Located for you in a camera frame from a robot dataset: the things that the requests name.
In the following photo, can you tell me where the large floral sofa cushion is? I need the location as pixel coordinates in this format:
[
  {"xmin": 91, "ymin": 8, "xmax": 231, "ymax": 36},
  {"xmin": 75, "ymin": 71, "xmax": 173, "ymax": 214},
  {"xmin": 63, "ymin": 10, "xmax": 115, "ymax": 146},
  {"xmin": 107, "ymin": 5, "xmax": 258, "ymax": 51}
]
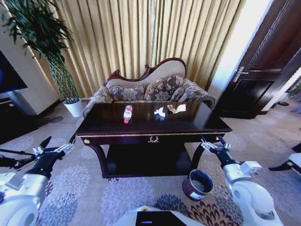
[{"xmin": 143, "ymin": 74, "xmax": 185, "ymax": 102}]

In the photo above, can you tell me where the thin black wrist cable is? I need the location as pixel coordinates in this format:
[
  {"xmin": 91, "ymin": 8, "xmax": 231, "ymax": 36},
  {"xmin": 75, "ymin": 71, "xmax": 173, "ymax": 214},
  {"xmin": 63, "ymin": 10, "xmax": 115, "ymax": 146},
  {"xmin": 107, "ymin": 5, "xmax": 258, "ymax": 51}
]
[{"xmin": 0, "ymin": 148, "xmax": 36, "ymax": 157}]

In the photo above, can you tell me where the dark television cabinet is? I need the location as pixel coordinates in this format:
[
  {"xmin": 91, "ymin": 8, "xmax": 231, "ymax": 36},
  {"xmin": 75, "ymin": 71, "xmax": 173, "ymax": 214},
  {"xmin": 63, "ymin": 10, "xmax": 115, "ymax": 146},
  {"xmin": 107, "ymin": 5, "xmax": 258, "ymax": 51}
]
[{"xmin": 0, "ymin": 97, "xmax": 40, "ymax": 145}]

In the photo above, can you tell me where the dark wooden table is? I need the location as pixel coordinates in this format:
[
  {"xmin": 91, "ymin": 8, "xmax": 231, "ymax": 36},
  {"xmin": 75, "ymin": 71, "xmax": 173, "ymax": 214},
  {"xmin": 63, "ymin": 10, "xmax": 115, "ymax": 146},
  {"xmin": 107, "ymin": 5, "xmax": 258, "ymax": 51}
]
[{"xmin": 75, "ymin": 101, "xmax": 233, "ymax": 179}]

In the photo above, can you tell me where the tall green bamboo plant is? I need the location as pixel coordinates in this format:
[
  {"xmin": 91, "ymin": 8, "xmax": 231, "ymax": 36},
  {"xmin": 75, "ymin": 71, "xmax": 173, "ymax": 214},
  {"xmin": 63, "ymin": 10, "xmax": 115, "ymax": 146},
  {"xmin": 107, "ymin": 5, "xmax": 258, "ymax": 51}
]
[{"xmin": 0, "ymin": 0, "xmax": 80, "ymax": 104}]

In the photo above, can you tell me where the plastic bottle with red label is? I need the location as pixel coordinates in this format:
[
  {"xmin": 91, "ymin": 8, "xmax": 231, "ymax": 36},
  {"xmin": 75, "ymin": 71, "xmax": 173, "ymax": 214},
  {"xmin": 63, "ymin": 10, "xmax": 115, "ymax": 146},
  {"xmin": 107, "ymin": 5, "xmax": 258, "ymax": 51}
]
[{"xmin": 123, "ymin": 105, "xmax": 134, "ymax": 125}]

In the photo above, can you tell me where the beige pleated curtain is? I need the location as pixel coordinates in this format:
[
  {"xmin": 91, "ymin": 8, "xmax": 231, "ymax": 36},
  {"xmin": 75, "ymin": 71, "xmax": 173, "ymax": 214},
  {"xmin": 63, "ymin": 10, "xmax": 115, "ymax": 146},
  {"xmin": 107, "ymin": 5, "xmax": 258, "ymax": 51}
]
[{"xmin": 35, "ymin": 0, "xmax": 246, "ymax": 99}]

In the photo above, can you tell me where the small green plant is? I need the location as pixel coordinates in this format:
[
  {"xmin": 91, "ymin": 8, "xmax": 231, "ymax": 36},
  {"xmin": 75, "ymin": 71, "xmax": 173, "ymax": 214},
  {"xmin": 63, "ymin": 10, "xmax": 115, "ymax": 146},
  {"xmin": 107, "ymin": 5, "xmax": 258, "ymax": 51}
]
[{"xmin": 287, "ymin": 77, "xmax": 301, "ymax": 98}]

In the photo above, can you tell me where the thick black wrist cable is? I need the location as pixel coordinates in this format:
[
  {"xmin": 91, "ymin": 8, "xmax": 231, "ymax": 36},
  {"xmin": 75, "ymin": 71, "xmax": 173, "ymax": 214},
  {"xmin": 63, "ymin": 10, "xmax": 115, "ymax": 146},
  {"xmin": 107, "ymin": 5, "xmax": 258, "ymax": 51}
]
[{"xmin": 0, "ymin": 155, "xmax": 37, "ymax": 170}]

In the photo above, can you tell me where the dark wooden door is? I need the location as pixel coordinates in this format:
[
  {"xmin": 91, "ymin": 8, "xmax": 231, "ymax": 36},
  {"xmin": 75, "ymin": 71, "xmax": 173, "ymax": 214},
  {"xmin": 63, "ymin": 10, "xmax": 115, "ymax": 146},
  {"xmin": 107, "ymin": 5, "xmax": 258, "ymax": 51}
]
[{"xmin": 213, "ymin": 0, "xmax": 301, "ymax": 120}]

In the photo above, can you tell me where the silver door handle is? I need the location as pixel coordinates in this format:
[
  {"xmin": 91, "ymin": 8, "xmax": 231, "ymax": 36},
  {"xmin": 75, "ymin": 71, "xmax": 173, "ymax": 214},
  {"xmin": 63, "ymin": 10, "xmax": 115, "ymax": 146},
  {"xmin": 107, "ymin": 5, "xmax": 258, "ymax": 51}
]
[{"xmin": 232, "ymin": 66, "xmax": 249, "ymax": 82}]

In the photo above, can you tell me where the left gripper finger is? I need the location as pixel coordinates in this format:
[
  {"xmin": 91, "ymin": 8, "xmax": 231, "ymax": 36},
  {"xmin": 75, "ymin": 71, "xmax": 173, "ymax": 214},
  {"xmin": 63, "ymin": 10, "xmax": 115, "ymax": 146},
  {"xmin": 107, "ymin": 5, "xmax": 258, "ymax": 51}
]
[
  {"xmin": 32, "ymin": 136, "xmax": 52, "ymax": 156},
  {"xmin": 54, "ymin": 137, "xmax": 77, "ymax": 155}
]

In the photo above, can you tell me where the black television screen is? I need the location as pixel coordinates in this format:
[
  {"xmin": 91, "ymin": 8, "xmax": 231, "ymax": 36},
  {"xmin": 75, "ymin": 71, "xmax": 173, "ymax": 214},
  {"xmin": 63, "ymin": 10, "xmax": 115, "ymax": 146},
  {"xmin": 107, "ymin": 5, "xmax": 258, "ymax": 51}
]
[{"xmin": 0, "ymin": 50, "xmax": 28, "ymax": 94}]

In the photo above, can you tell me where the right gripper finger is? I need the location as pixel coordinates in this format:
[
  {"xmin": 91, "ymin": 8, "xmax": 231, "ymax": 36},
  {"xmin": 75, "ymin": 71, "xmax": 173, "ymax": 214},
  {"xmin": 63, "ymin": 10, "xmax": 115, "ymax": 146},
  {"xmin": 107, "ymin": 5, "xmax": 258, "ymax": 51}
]
[
  {"xmin": 200, "ymin": 137, "xmax": 214, "ymax": 152},
  {"xmin": 218, "ymin": 135, "xmax": 231, "ymax": 150}
]

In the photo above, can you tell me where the floral upholstered sofa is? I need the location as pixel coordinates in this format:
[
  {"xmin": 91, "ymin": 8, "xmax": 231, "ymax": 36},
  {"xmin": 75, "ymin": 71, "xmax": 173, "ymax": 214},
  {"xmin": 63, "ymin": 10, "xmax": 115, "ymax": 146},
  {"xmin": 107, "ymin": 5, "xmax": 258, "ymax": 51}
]
[{"xmin": 82, "ymin": 57, "xmax": 216, "ymax": 118}]

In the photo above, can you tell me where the dark framed white chair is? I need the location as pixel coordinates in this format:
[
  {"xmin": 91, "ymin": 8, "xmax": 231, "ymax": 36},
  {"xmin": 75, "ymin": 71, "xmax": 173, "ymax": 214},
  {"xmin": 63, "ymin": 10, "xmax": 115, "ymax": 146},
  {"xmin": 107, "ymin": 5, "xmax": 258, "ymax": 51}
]
[{"xmin": 268, "ymin": 141, "xmax": 301, "ymax": 176}]

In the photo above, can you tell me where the small floral sofa cushion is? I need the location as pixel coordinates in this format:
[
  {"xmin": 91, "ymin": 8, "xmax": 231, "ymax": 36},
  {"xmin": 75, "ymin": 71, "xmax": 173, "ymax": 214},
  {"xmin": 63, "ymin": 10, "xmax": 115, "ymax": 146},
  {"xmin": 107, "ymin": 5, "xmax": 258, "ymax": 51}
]
[{"xmin": 108, "ymin": 85, "xmax": 145, "ymax": 102}]

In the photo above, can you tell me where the white plant pot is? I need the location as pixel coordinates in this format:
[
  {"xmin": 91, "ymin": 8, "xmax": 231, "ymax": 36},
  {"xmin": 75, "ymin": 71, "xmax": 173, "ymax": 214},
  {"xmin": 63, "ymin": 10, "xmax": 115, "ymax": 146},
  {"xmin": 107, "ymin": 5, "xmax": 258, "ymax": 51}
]
[{"xmin": 63, "ymin": 97, "xmax": 83, "ymax": 118}]

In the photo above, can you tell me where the dark round trash bin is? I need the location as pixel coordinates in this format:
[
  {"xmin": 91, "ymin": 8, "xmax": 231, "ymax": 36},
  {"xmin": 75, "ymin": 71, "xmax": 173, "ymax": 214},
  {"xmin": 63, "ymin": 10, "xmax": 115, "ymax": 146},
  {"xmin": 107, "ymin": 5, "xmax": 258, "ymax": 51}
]
[{"xmin": 182, "ymin": 169, "xmax": 214, "ymax": 202}]

